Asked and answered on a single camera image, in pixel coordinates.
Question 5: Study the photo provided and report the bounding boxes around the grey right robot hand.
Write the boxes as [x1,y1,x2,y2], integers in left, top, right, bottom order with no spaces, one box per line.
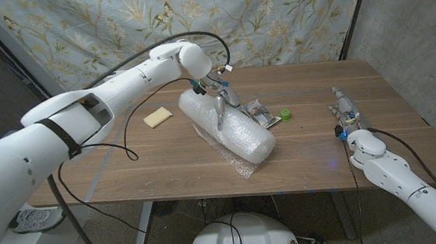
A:
[326,85,362,138]

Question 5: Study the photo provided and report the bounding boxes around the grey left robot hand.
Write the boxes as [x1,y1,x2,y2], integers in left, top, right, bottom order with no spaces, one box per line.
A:
[197,71,245,134]

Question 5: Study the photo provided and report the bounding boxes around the bubble wrap roll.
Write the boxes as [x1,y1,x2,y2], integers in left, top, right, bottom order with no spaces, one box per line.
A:
[176,81,280,185]

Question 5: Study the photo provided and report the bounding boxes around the yellow sponge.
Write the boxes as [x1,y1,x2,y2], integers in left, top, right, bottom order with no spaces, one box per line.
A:
[141,106,175,130]

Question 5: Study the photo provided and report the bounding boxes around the clear plastic packet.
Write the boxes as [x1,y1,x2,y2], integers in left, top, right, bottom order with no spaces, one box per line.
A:
[240,97,283,131]

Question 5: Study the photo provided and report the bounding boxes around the green plastic cap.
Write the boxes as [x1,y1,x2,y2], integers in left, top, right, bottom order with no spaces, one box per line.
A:
[278,108,293,124]

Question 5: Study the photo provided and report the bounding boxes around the black backdrop pole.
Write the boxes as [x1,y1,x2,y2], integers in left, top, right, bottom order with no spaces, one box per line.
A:
[334,0,378,62]

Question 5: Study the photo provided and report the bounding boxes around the floral backdrop cloth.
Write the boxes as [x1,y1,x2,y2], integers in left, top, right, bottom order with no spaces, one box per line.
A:
[0,0,376,113]

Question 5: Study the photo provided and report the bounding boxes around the black round fan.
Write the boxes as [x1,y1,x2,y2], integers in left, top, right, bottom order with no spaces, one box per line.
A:
[151,199,180,218]

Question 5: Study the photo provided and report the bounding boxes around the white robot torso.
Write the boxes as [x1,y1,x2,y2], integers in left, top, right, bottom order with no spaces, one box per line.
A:
[186,207,302,244]

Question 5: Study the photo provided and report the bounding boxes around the grey sneaker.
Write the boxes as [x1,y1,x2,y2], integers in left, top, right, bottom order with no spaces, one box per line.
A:
[6,206,68,236]

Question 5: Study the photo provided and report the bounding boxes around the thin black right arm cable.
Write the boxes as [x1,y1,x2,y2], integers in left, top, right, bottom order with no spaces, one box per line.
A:
[341,134,410,244]

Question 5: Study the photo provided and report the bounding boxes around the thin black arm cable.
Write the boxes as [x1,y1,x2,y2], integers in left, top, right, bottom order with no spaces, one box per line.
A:
[50,75,213,244]
[341,134,410,244]

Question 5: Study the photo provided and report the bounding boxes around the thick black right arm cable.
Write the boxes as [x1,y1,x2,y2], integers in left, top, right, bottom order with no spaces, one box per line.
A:
[365,121,436,225]

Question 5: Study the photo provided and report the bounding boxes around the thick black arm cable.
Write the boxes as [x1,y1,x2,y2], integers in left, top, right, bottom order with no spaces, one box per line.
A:
[36,28,246,244]
[365,121,436,225]

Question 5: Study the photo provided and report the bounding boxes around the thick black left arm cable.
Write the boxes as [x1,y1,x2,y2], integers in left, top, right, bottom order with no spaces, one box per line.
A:
[36,28,246,244]

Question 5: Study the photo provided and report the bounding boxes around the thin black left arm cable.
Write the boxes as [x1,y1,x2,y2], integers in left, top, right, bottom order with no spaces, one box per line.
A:
[50,75,213,244]

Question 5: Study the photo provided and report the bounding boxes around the black torso cable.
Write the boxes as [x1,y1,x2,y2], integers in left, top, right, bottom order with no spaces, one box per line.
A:
[208,212,245,244]

